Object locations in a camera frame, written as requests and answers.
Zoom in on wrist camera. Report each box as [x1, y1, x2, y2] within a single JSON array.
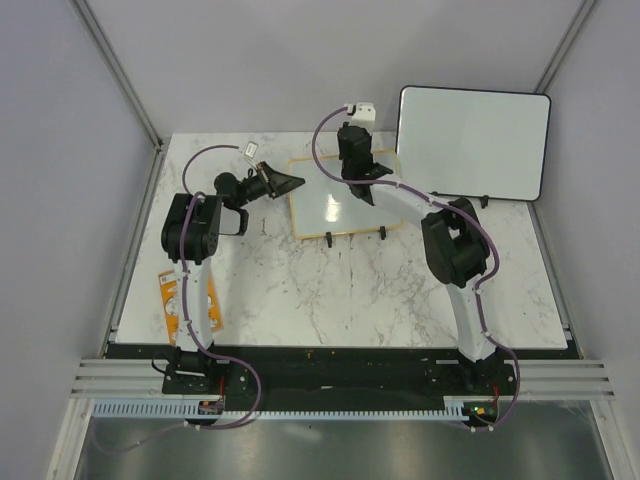
[[242, 141, 258, 162], [345, 102, 376, 134]]

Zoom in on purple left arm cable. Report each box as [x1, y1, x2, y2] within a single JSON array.
[[89, 144, 264, 455]]

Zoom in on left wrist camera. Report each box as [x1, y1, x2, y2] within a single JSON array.
[[242, 141, 258, 162]]

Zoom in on orange card package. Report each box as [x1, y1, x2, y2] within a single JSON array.
[[158, 270, 224, 346]]

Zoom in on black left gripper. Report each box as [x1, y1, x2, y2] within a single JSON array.
[[237, 162, 306, 208]]

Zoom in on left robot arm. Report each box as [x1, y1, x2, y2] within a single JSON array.
[[161, 162, 305, 393]]

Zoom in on black framed whiteboard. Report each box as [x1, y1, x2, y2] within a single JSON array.
[[396, 86, 552, 202]]

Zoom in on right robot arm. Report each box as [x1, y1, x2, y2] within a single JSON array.
[[337, 122, 497, 394]]

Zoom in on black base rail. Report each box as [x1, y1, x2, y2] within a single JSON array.
[[106, 344, 579, 410]]

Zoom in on yellow framed whiteboard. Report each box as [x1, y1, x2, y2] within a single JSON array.
[[287, 155, 402, 239]]

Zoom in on white cable duct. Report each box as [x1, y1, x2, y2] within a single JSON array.
[[91, 398, 468, 421]]

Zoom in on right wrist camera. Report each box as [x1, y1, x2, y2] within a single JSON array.
[[345, 102, 376, 134]]

